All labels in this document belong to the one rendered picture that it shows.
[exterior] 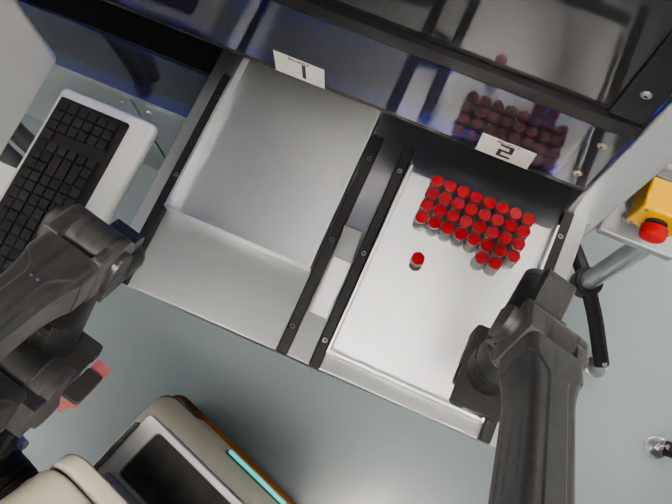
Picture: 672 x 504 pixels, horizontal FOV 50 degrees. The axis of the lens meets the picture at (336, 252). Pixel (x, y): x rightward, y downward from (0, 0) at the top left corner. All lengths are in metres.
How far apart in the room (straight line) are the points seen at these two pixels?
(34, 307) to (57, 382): 0.18
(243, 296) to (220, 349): 0.90
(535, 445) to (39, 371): 0.51
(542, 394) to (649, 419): 1.59
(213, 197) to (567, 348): 0.70
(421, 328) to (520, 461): 0.63
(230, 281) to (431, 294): 0.33
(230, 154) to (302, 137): 0.13
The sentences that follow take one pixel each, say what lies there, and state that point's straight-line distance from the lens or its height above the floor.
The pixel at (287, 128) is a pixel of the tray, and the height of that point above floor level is 0.88.
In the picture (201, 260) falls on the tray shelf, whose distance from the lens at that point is 1.22.
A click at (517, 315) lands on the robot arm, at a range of 0.73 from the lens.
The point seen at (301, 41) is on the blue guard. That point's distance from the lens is 1.09.
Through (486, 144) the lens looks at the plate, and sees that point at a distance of 1.14.
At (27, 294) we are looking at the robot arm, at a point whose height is 1.43.
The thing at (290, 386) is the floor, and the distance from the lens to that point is 2.05.
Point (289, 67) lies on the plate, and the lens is 1.18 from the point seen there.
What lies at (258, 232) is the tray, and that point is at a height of 0.88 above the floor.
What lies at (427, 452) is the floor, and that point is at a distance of 2.06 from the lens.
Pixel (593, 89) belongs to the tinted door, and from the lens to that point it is 0.95.
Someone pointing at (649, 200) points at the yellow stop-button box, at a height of 1.03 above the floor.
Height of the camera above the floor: 2.04
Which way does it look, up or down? 75 degrees down
